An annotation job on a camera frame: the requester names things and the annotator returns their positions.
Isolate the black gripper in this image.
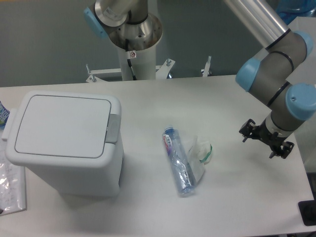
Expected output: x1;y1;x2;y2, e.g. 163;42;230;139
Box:
239;119;294;159

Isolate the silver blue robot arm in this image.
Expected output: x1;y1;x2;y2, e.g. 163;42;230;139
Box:
83;0;316;158

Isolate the white plastic trash can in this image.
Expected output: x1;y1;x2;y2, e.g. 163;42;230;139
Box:
3;90;124;197

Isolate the white trash can lid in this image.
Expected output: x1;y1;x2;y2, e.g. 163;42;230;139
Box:
14;95;111;158

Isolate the crumpled clear plastic wrapper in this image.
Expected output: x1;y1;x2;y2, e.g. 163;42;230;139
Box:
186;136;213;183

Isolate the black device at edge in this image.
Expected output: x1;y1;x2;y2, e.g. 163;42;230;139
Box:
298;200;316;226

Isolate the clear plastic water bottle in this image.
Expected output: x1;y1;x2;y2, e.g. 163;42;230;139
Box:
162;125;197;197

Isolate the blue plastic bag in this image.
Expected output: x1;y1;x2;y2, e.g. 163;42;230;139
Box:
276;0;316;25

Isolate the grey lid push button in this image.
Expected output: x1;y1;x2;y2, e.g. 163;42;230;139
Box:
105;114;121;144

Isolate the white paper sheet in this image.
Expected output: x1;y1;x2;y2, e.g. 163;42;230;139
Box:
0;140;27;216

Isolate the blue green packet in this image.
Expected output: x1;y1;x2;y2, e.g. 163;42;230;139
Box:
0;102;10;129

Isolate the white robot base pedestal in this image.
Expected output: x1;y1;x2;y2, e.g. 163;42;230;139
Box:
109;13;163;80

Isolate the black cable on pedestal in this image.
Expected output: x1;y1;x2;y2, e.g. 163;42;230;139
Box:
124;39;137;81

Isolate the white pedestal foot bracket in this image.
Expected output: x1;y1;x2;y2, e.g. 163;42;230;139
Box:
85;55;213;83

